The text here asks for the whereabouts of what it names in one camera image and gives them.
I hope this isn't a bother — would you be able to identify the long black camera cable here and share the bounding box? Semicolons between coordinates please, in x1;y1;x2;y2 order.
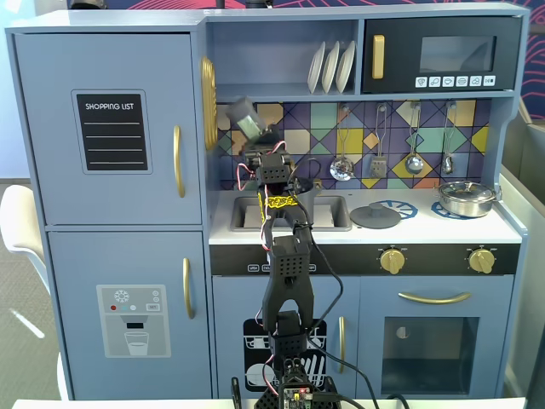
289;157;382;409

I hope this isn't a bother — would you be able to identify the robot controller circuit board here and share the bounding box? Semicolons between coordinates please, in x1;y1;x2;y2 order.
278;385;317;409

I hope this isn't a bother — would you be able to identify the red white servo wire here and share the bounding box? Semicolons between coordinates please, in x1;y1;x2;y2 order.
254;306;282;389
235;163;261;193

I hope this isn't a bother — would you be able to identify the gold dishwasher door handle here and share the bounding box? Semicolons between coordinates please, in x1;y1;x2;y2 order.
337;315;347;375

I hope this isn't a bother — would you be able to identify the steel serving spoon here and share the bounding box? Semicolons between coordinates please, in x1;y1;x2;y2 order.
440;101;458;176

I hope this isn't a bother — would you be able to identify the blue toy kitchen unit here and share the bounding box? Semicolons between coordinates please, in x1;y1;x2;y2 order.
4;3;531;401

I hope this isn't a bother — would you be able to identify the gold stove knob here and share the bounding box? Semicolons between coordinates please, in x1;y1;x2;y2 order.
379;248;406;275
468;248;496;275

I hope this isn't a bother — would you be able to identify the steel skimmer utensil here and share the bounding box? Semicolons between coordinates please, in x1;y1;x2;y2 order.
330;104;356;182

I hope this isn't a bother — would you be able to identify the gold microwave door handle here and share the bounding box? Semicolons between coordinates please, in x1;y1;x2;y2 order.
371;34;386;81

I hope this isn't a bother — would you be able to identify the white toy plate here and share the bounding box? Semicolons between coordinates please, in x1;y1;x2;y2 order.
335;40;357;94
321;41;341;95
307;41;327;95

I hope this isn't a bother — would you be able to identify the gold curved fridge handle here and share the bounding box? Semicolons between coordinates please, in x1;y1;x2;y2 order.
172;124;187;199
181;256;196;320

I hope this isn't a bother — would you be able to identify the steel slotted spatula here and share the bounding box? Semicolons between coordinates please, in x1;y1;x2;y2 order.
368;101;389;179

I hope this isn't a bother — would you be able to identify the gray round pot lid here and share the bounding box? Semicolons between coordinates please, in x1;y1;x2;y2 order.
349;202;402;229

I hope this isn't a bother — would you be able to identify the black table clamp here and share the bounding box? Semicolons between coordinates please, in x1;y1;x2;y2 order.
230;376;244;409

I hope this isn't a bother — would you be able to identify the white chair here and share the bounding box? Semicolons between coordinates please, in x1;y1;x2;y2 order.
0;183;72;401

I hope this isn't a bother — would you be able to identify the gray cooking pot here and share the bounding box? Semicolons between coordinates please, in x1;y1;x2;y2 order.
292;176;323;227

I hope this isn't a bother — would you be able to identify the gray printed salt shaker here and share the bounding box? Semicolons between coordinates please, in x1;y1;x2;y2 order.
224;96;266;144

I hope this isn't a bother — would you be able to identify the gold ribbed round disc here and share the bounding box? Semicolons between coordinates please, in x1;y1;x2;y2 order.
199;55;219;151

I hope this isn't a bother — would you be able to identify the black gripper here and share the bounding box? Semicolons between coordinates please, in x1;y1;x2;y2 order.
243;123;295;168

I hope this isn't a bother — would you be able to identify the gold oven door handle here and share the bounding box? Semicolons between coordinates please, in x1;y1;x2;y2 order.
398;291;473;306

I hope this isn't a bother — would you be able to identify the steel ladle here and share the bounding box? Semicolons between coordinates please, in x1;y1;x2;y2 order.
403;101;425;176

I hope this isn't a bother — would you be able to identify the steel pot with lid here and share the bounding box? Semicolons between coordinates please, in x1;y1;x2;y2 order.
433;181;503;219

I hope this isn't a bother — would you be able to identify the yellow black printed tape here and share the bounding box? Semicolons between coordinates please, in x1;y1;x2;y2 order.
263;194;301;211

